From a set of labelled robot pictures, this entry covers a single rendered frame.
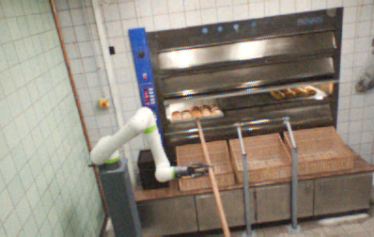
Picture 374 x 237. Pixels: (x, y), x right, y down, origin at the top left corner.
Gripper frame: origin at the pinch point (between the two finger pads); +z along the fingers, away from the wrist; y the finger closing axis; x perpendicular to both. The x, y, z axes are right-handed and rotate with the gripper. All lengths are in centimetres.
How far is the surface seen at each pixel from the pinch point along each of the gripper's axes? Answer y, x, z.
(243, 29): -81, -115, 57
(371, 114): 26, -111, 195
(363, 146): 65, -111, 190
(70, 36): -95, -116, -112
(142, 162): 29, -76, -59
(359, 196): 90, -57, 156
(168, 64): -56, -114, -21
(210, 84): -31, -113, 20
